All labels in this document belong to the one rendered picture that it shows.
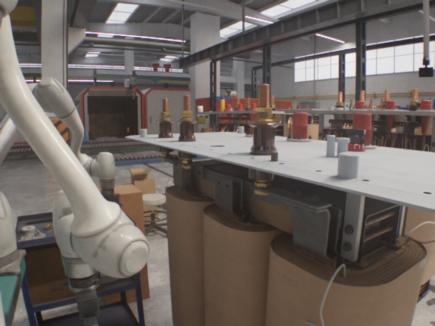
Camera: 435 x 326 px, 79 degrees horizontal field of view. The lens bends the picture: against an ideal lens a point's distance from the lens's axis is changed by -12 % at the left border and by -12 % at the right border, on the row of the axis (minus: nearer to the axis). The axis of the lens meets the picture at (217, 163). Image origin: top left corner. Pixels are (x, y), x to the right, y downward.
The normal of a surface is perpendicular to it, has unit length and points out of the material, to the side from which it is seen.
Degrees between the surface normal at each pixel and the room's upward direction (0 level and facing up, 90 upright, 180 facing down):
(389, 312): 90
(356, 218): 90
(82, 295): 0
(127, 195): 90
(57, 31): 90
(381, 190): 11
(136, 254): 99
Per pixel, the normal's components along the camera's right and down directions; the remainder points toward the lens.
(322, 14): -0.86, 0.08
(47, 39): 0.51, 0.13
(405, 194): -0.16, -0.96
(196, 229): -0.10, 0.15
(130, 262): 0.81, 0.22
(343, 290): -0.47, 0.14
